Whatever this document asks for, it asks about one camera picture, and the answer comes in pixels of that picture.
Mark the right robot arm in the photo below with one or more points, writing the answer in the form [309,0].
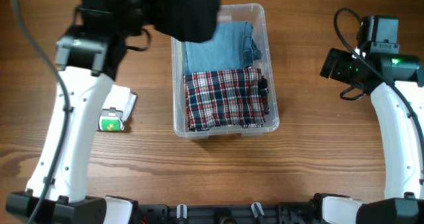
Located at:
[394,83]

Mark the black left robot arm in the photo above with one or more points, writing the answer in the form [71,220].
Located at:
[85,67]

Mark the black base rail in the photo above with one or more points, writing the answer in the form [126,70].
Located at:
[282,213]

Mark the black garment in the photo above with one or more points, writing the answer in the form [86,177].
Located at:
[187,20]

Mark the red blue plaid shirt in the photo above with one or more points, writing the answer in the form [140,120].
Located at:
[226,98]

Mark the white printed t-shirt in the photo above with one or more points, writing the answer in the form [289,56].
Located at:
[116,109]

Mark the clear plastic storage bin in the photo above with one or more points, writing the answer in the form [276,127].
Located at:
[255,14]

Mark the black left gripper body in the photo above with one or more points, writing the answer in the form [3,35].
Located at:
[139,9]

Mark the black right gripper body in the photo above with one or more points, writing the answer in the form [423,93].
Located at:
[345,67]

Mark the blue jeans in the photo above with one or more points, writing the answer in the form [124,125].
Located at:
[232,47]

